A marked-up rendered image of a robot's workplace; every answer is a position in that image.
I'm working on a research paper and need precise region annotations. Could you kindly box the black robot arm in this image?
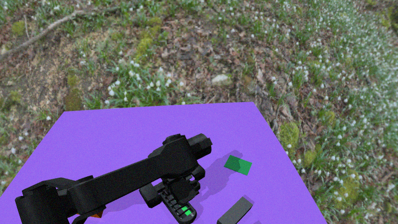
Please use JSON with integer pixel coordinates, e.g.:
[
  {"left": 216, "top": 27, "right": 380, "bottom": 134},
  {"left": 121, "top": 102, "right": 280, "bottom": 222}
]
[{"left": 15, "top": 133, "right": 213, "bottom": 224}]

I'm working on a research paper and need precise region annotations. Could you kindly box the green rectangular block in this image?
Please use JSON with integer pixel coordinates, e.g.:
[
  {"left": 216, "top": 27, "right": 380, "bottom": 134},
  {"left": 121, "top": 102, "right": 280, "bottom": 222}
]
[{"left": 224, "top": 155, "right": 252, "bottom": 176}]

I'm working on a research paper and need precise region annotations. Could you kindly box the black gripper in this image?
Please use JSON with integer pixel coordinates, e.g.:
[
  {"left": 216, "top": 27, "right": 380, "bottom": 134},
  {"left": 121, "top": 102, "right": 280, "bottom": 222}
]
[{"left": 139, "top": 164, "right": 205, "bottom": 208}]

